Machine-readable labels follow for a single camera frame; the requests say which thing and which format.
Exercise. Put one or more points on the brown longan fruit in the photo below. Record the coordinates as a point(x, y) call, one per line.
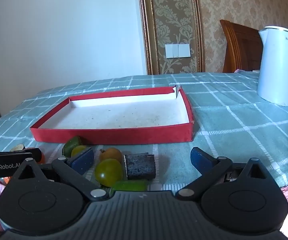
point(111, 153)

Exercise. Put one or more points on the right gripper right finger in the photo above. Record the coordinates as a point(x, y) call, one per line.
point(211, 170)

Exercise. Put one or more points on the red shallow cardboard box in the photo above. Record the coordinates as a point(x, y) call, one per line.
point(159, 115)

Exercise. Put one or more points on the green cucumber piece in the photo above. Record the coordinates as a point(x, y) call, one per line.
point(70, 145)
point(130, 185)

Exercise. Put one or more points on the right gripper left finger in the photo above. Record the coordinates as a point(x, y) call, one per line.
point(71, 171)

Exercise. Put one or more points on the white electric kettle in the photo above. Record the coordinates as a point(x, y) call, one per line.
point(273, 75)

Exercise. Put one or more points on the gold ornate wall frame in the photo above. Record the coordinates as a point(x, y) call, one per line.
point(172, 22)

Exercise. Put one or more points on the orange tangerine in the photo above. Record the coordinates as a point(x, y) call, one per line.
point(42, 161)

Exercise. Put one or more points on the dark sugarcane piece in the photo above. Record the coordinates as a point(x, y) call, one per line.
point(18, 147)
point(140, 166)

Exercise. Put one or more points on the white wall switch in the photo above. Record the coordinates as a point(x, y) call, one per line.
point(174, 51)

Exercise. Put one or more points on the wooden headboard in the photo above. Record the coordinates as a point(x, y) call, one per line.
point(244, 47)

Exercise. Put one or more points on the green round tomato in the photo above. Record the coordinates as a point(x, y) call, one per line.
point(78, 149)
point(108, 172)

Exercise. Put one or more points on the green plaid bed sheet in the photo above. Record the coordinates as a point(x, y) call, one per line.
point(230, 120)

